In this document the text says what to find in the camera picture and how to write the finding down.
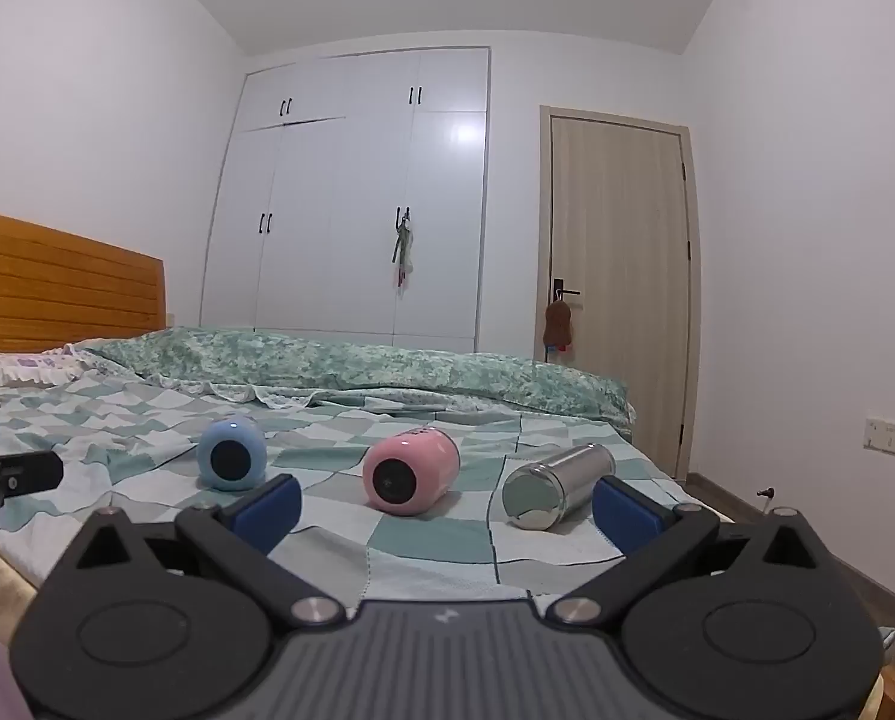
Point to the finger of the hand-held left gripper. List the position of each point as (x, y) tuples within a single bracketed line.
[(19, 476)]

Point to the light wooden door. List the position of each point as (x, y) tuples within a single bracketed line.
[(620, 277)]

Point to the green floral quilt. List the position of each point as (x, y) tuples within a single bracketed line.
[(357, 371)]

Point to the brown hanging pouch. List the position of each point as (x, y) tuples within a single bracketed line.
[(558, 322)]

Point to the floral frilled pillow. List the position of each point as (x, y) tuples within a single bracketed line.
[(19, 371)]

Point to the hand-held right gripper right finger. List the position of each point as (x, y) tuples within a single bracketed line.
[(627, 514)]

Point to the black plug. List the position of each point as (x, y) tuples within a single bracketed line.
[(767, 495)]

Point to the stainless steel cup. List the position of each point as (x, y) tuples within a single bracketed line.
[(567, 476)]

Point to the green hanging ornament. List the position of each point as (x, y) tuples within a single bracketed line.
[(404, 247)]

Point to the white wardrobe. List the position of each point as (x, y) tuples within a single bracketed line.
[(357, 202)]

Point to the blue cup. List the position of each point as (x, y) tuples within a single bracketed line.
[(229, 446)]

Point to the white wall socket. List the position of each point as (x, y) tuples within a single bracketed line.
[(892, 436)]

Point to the wooden headboard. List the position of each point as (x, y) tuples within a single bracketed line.
[(57, 285)]

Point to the pink cup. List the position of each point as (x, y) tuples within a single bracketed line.
[(425, 457)]

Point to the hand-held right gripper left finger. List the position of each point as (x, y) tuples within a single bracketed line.
[(271, 511)]

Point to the checkered bed sheet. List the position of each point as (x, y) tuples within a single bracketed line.
[(432, 547)]

